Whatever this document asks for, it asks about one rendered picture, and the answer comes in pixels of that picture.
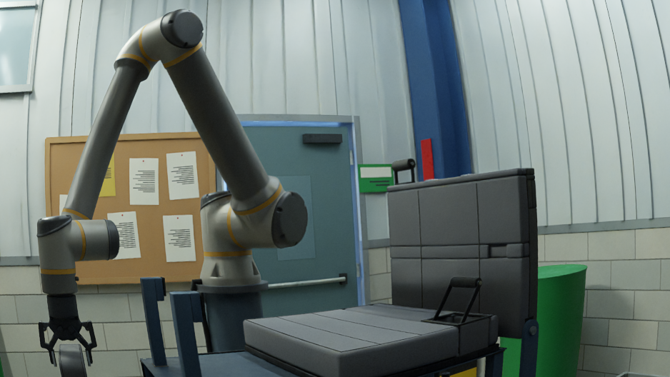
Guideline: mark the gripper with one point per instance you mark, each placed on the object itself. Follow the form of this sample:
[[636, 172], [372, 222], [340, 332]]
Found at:
[[64, 316]]

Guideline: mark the grey headrest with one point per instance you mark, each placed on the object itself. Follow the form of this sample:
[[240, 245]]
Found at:
[[72, 363]]

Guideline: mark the black pull tab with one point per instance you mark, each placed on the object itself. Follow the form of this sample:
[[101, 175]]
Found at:
[[466, 282]]

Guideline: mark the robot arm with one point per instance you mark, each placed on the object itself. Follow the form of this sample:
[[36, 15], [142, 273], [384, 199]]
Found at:
[[220, 120]]

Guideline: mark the grey seat cushion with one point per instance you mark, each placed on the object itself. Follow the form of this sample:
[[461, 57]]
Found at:
[[340, 340]]

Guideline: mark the grey seat backrest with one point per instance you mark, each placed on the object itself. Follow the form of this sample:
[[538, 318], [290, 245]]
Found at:
[[450, 219]]

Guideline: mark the cork notice board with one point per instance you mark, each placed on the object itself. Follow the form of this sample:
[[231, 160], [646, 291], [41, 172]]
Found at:
[[157, 144]]

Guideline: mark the grey-green door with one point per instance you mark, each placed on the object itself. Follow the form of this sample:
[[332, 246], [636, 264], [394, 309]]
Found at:
[[324, 219]]

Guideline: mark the window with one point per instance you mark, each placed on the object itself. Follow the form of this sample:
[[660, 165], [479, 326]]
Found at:
[[15, 47]]

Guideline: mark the yellow black column guard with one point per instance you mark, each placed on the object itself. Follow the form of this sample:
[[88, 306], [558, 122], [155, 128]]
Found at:
[[464, 373]]

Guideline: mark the red fire extinguisher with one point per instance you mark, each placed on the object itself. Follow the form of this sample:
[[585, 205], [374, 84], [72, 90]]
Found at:
[[427, 159]]

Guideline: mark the blue column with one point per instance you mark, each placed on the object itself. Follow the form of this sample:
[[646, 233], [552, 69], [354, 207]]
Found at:
[[434, 78]]

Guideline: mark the green drum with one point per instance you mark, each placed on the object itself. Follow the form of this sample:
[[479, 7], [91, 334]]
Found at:
[[560, 314]]

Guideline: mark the blue seat fixture frame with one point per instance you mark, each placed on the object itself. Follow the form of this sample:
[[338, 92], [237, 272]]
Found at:
[[183, 335]]

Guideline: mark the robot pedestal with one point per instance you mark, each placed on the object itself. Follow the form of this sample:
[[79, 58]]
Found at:
[[235, 319]]

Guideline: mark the green wall sign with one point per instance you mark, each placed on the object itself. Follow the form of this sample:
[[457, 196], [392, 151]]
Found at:
[[375, 180]]

